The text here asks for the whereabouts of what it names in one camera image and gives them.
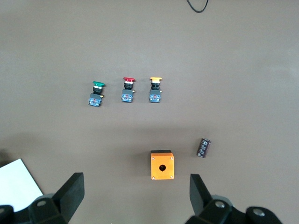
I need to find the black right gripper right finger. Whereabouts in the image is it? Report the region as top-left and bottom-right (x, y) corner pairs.
(185, 174), (248, 224)

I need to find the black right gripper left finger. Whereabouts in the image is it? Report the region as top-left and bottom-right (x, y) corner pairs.
(27, 172), (85, 224)

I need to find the green push button switch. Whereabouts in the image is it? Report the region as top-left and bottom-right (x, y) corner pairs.
(88, 80), (106, 107)

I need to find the small black contact block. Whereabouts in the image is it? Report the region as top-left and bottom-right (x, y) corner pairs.
(196, 138), (212, 159)

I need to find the orange button enclosure box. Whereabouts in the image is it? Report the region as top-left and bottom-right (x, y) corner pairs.
(150, 150), (175, 180)

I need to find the white drawer cabinet grey frame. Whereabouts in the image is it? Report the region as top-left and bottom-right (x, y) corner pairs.
(0, 158), (44, 213)

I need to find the yellow push button switch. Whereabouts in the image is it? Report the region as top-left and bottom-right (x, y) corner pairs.
(149, 77), (164, 104)

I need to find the red push button switch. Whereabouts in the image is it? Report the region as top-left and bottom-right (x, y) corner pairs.
(121, 77), (136, 103)

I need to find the thin black cable loop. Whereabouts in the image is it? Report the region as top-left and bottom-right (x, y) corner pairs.
(186, 0), (210, 13)

